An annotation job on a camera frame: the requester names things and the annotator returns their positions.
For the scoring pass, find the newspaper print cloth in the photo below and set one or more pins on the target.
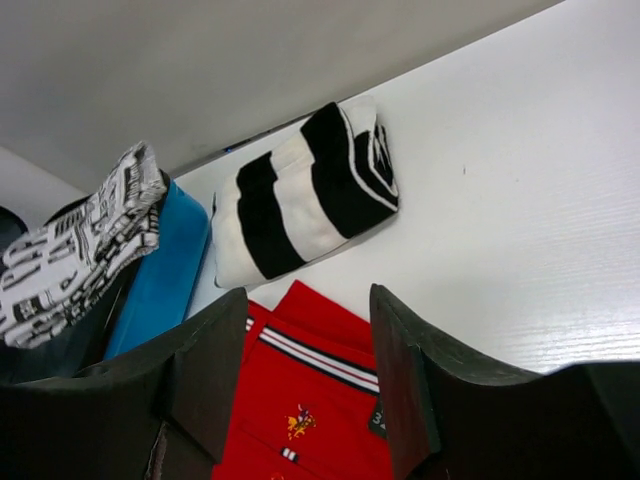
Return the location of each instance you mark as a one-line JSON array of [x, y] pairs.
[[54, 275]]

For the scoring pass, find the red polo shirt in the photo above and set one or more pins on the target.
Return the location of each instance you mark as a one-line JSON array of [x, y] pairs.
[[307, 402]]

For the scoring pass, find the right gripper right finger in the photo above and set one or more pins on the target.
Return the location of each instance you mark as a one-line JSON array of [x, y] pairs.
[[453, 412]]

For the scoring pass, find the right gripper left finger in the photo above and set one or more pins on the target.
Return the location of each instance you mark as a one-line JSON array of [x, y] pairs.
[[159, 411]]

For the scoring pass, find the blue kids suitcase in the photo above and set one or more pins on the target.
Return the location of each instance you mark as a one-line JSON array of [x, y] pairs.
[[150, 297]]

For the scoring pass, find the black white striped sweater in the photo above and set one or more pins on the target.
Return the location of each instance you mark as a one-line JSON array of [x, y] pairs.
[[331, 181]]

